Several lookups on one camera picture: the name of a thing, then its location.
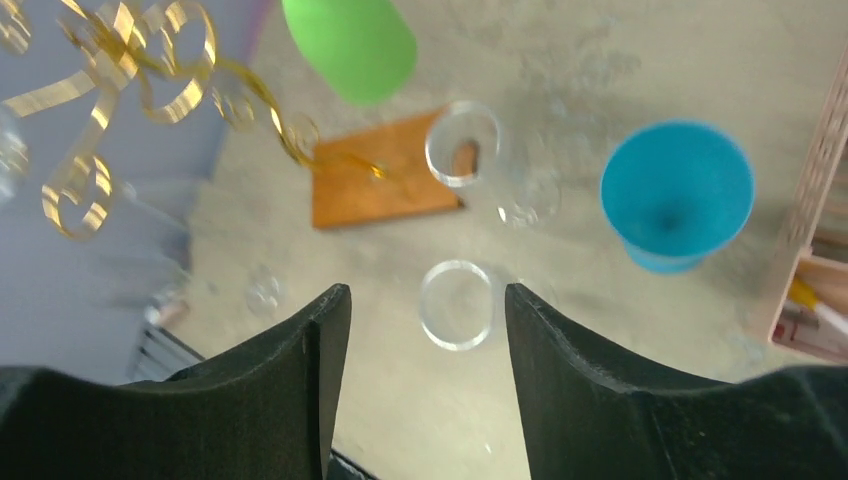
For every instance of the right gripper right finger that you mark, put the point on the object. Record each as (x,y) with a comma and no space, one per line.
(592,409)

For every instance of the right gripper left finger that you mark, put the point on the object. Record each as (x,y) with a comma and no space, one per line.
(264,409)

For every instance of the clear flute wine glass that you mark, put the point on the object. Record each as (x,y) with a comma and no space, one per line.
(165,202)

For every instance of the blue plastic goblet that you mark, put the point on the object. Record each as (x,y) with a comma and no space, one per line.
(677,192)

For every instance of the peach file organizer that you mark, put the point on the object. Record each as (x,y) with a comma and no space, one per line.
(802,280)

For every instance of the clear glass back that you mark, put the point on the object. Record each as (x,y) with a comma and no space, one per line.
(480,154)

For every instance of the clear glass near left arm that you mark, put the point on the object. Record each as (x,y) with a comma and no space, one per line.
(263,292)

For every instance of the green plastic goblet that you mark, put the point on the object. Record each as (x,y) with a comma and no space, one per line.
(363,49)

